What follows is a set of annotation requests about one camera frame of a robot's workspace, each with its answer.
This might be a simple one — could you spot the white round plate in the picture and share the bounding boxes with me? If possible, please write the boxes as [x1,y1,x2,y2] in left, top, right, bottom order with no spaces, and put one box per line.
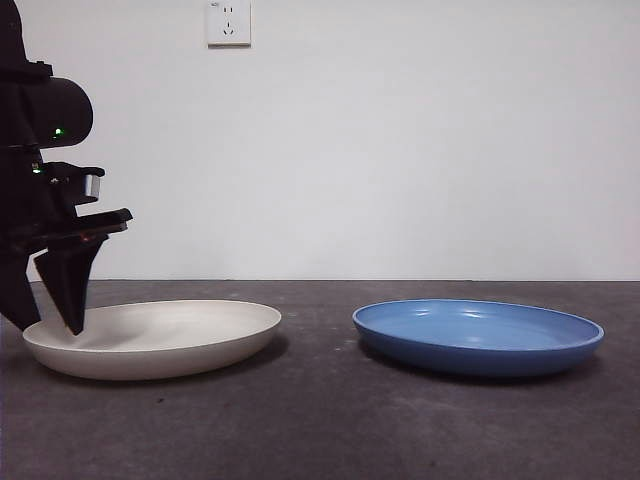
[22,298,284,382]

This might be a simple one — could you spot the blue round plate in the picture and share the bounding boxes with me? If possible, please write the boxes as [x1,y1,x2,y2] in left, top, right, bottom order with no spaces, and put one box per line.
[352,298,605,377]

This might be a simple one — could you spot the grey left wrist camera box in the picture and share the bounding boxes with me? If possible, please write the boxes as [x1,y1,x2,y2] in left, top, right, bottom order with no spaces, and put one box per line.
[70,167,106,204]

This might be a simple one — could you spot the white wall socket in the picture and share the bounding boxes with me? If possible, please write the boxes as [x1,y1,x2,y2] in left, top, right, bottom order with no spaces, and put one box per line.
[207,0,252,49]

